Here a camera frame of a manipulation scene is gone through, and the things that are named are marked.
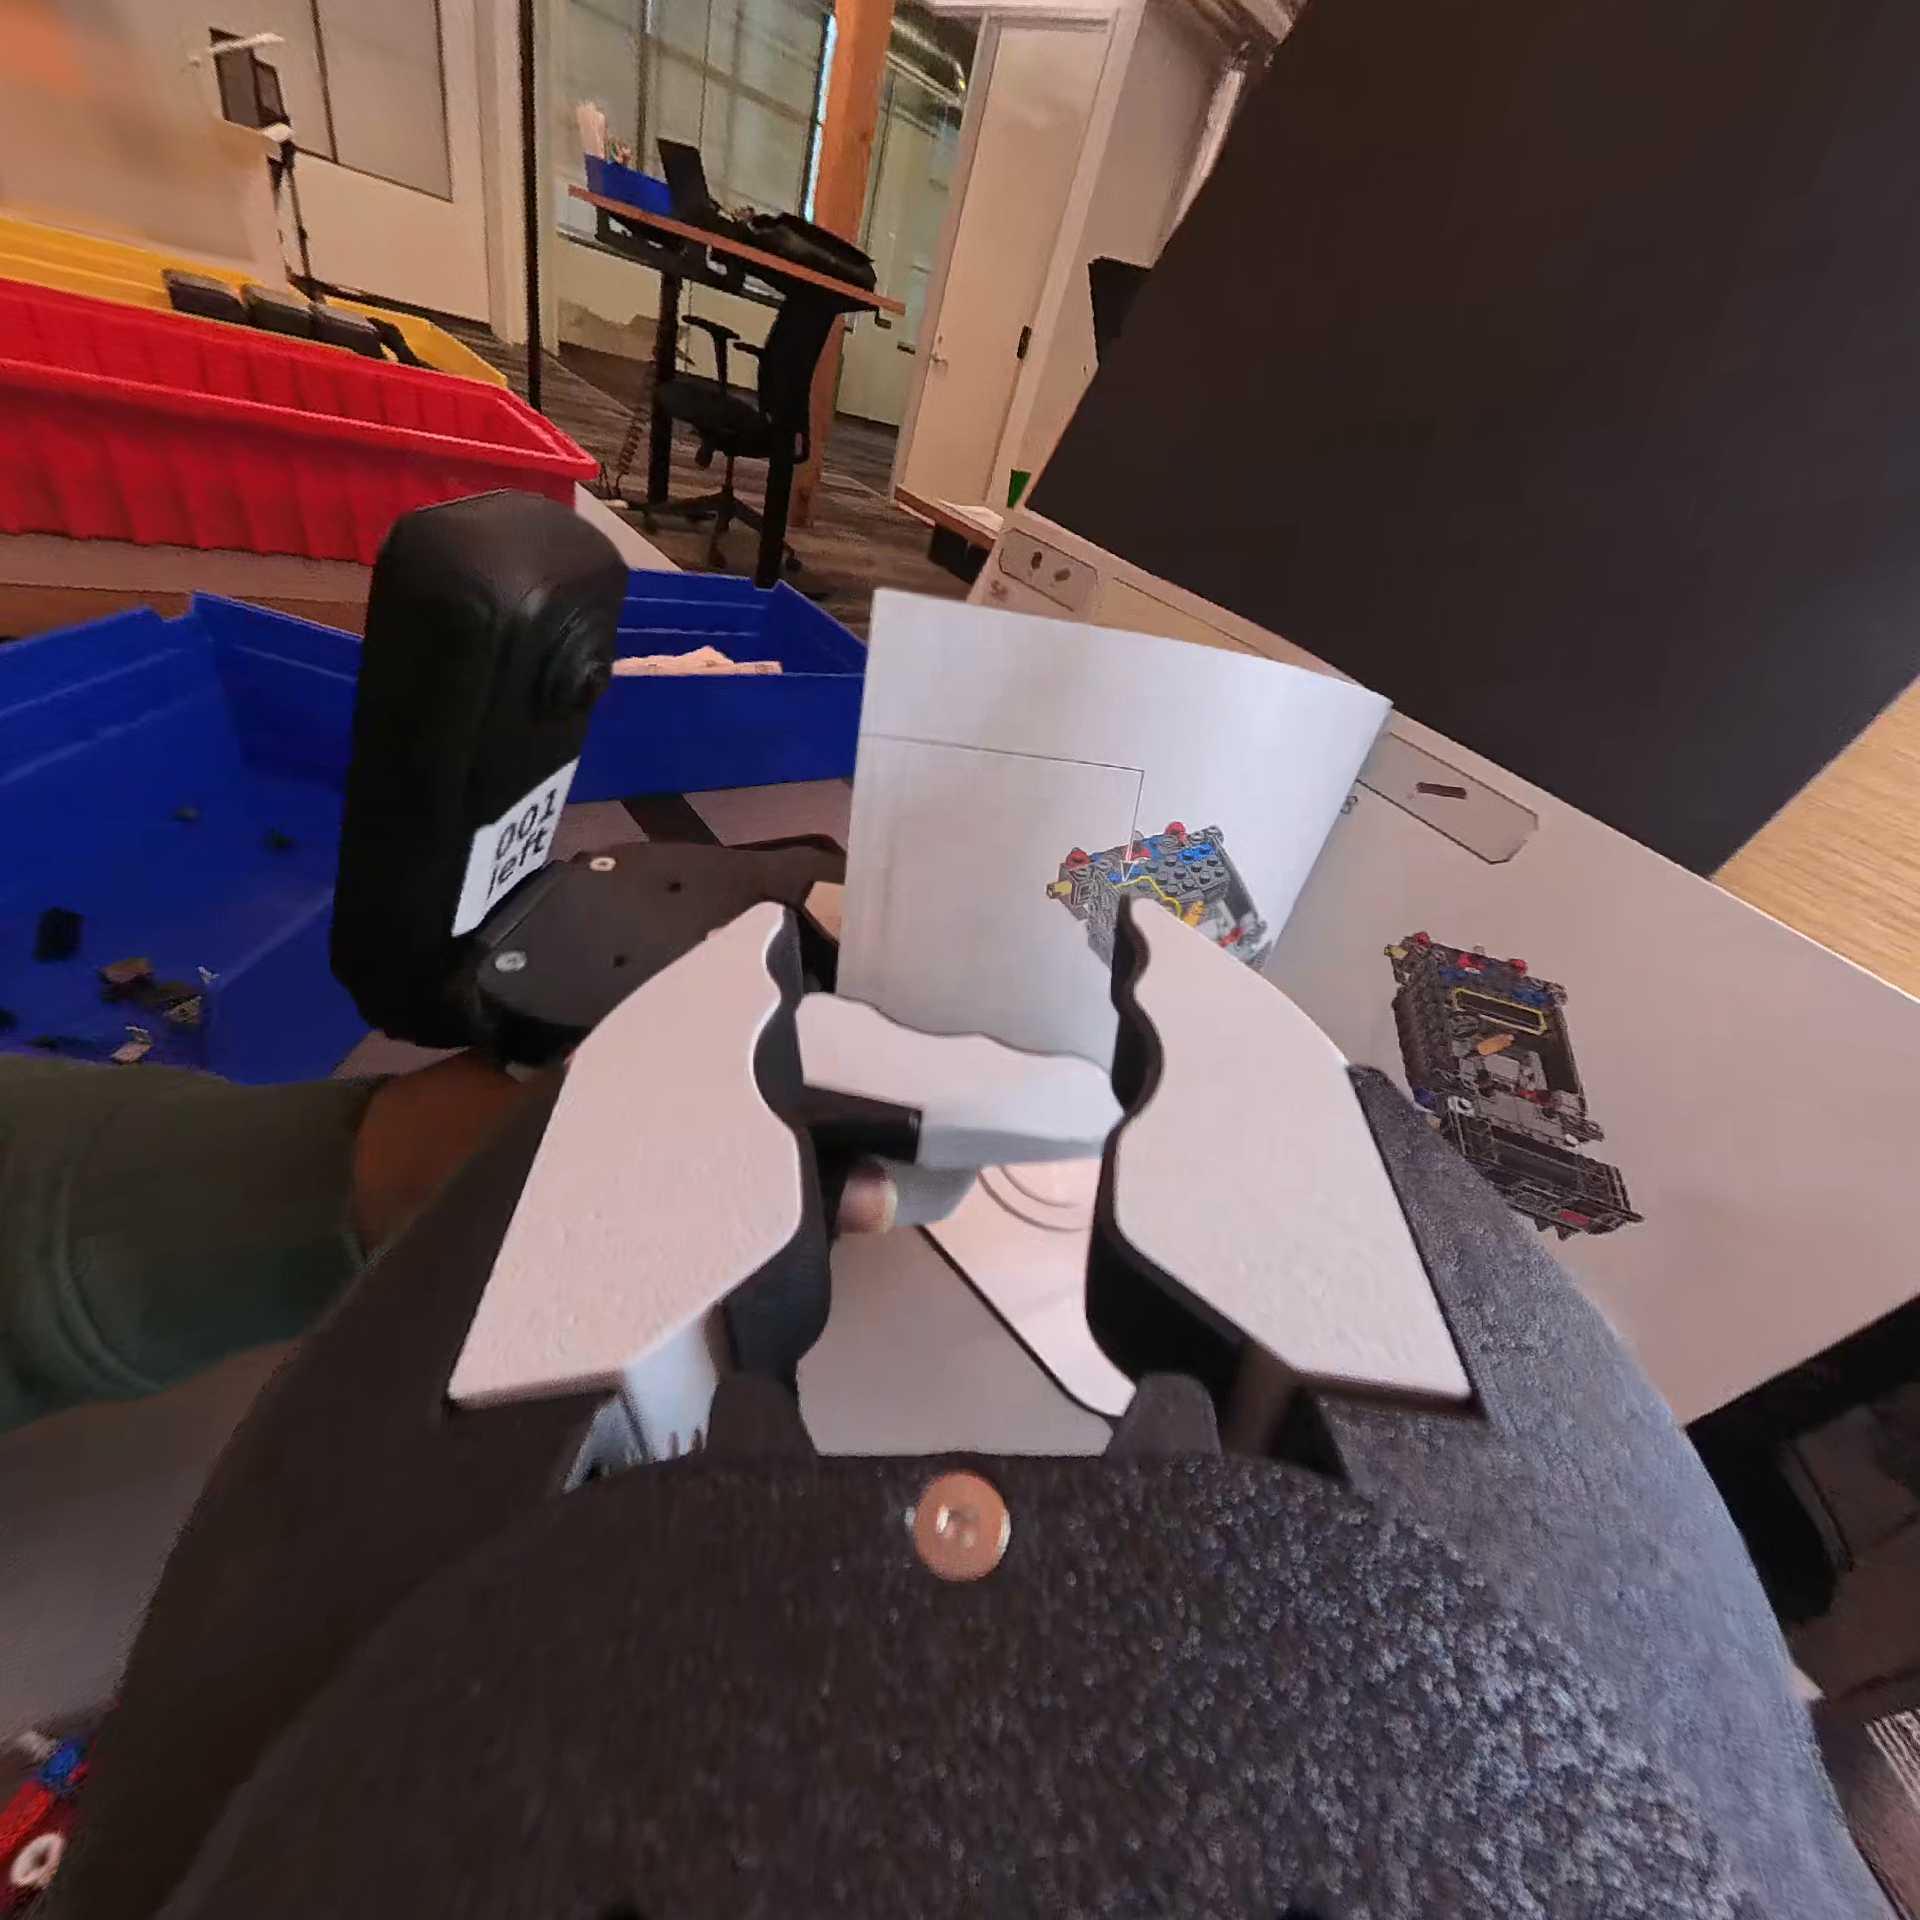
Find partly built lego car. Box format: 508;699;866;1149
0;1728;93;1897

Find black partition panel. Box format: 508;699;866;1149
1037;0;1920;878

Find black standing desk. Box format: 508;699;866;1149
571;137;909;514

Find small lego bricks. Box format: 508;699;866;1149
28;900;206;1072

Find person's left hand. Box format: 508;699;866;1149
354;1052;575;1249

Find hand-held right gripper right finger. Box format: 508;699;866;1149
1084;900;1478;1453

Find beige wooden chair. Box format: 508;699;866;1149
1713;686;1920;1000

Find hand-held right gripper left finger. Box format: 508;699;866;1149
448;900;832;1445

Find white book stand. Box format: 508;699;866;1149
902;1156;1149;1416

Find black swivel office chair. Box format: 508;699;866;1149
650;213;880;591

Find person's left forearm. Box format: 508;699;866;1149
0;1052;408;1430

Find blue plastic bin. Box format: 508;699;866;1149
0;595;383;1083
564;567;880;805

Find yellow plastic bin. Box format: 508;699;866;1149
0;213;503;382

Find open instruction booklet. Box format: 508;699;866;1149
843;509;1920;1426

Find red plastic bin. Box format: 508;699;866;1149
0;278;602;567

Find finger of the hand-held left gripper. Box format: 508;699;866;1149
792;989;1130;1174

